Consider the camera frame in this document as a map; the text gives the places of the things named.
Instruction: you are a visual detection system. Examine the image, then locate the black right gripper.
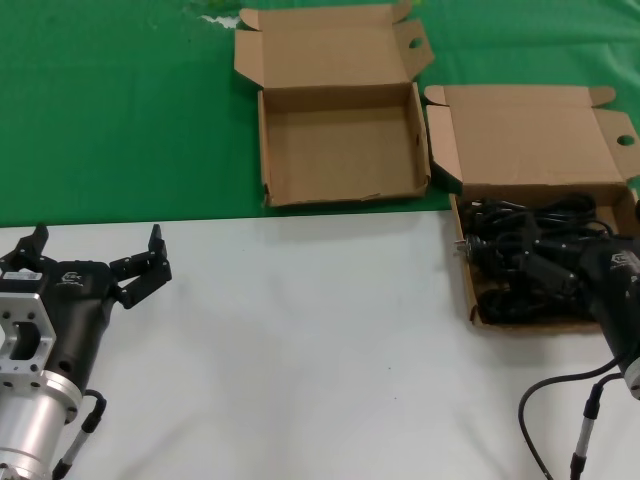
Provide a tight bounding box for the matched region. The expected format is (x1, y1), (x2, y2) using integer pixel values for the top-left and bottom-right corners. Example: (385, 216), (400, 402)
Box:
(514, 213), (640, 360)

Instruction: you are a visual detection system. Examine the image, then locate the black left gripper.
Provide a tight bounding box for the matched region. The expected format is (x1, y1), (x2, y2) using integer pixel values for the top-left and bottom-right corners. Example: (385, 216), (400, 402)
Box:
(0, 223), (173, 395)

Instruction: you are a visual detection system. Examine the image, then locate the cardboard box with round-holed flap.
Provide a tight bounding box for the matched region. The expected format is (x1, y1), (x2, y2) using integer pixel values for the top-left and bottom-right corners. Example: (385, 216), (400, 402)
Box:
(233, 0), (435, 209)

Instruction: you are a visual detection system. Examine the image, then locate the green table cloth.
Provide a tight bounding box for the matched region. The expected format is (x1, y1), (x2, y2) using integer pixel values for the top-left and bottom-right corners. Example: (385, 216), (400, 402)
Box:
(0, 0), (640, 229)

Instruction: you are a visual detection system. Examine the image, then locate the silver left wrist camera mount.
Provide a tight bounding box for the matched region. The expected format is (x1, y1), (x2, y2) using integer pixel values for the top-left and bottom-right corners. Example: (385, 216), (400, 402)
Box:
(0, 269), (55, 376)

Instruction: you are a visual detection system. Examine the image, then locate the cardboard box holding cords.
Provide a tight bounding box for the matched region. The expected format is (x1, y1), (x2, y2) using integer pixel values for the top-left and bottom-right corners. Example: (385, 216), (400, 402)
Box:
(423, 84), (640, 329)

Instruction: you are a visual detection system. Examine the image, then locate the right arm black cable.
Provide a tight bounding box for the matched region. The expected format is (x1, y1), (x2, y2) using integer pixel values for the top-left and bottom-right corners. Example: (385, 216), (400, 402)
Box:
(518, 355), (624, 480)

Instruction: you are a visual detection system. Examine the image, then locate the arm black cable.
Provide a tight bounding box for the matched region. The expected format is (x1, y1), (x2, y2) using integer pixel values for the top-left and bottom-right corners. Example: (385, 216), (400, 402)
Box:
(518, 355), (624, 480)
(52, 389), (109, 479)

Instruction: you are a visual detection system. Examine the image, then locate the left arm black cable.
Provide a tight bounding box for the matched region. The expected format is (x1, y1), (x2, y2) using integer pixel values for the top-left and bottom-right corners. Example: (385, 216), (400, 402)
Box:
(52, 389), (109, 479)

